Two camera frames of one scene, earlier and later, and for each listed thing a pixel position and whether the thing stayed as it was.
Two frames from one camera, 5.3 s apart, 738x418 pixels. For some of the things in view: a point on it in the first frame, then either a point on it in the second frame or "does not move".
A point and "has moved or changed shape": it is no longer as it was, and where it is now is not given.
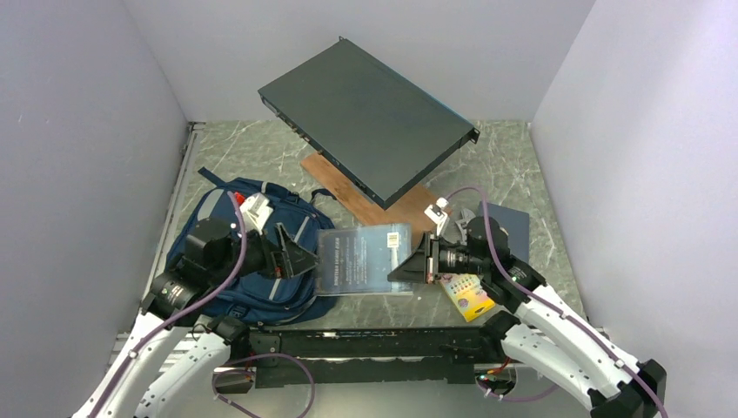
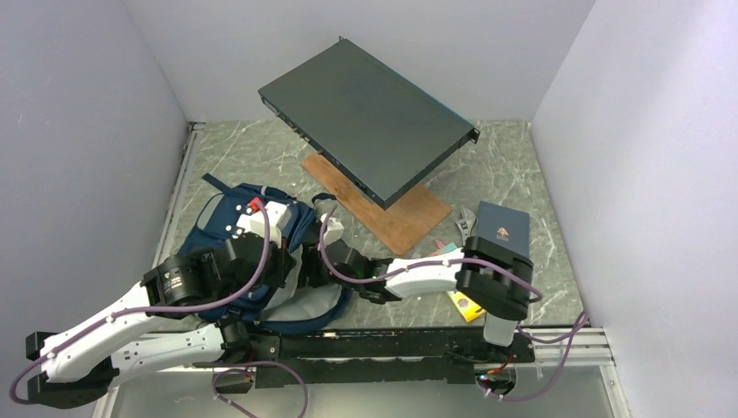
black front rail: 386,356 does not move
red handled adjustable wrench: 462,224 does not move
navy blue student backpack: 253,299 has moved or changed shape
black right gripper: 415,268 → 311,259
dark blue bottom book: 516,225 does not move
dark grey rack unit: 383,130 does not move
